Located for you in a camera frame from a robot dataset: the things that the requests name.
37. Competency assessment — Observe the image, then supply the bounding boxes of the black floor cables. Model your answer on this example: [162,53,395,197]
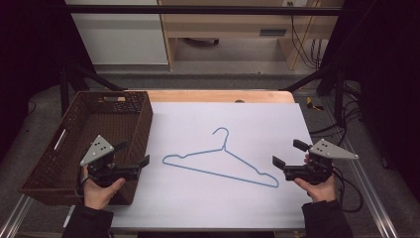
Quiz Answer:
[308,80,364,147]

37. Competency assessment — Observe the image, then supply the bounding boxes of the yellow and black tool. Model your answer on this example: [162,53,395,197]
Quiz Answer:
[305,96,325,112]

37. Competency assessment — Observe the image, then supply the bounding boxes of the aluminium frame rail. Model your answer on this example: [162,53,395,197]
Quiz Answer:
[0,193,35,238]
[321,95,400,238]

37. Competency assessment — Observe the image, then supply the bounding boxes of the person's right hand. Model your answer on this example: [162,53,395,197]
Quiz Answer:
[293,154,339,203]

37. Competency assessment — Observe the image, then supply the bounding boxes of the person's left hand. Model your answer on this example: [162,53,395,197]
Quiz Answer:
[81,166,127,211]

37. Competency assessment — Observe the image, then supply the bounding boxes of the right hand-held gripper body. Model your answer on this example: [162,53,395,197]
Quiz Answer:
[282,138,360,185]

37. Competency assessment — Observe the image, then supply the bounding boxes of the right hand-held gripper black cable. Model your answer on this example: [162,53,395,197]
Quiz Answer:
[332,166,365,213]

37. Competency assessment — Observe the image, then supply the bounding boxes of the white cabinet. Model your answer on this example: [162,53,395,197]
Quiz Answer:
[64,0,169,65]

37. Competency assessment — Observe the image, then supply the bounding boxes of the brown woven plastic basket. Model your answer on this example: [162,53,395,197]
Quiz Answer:
[18,90,155,206]

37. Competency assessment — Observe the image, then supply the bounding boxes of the white table mat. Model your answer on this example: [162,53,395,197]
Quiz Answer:
[109,101,314,230]

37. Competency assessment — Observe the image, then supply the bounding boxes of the black metal crossbar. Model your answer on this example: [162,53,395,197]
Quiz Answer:
[63,4,343,16]

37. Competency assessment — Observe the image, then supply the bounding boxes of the hand-held gripper black cable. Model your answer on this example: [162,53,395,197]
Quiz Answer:
[332,166,365,213]
[74,164,91,198]

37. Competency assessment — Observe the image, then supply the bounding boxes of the bundle of black cables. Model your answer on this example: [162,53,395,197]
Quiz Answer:
[286,1,329,70]

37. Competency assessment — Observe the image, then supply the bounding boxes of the black curtain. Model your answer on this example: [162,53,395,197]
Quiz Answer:
[316,0,420,201]
[0,0,97,163]

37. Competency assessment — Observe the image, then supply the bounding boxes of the left hand-held gripper black cable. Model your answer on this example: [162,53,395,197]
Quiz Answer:
[74,164,91,198]

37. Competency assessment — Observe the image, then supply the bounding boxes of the light wooden desk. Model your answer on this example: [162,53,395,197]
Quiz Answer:
[157,0,345,71]

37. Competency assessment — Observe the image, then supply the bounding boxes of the blue wire clothes hanger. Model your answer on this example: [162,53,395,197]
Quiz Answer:
[161,127,280,189]

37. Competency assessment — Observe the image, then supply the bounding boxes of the black metal stand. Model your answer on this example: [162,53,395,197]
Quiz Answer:
[58,61,127,116]
[282,61,347,124]

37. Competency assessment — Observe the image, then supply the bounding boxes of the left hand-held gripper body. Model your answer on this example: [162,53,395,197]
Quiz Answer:
[79,134,142,188]

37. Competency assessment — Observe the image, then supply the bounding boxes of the dark object under desk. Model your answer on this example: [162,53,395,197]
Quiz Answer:
[182,37,220,47]

